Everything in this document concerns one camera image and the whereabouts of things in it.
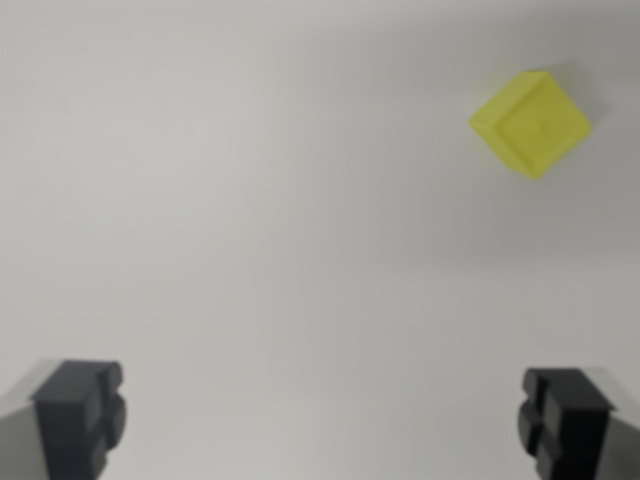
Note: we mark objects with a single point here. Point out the yellow cube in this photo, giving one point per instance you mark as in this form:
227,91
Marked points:
532,125

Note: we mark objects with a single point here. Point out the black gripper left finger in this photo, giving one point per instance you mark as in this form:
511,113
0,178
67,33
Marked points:
75,420

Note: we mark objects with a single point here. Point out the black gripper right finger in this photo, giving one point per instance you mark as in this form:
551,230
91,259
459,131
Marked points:
565,425

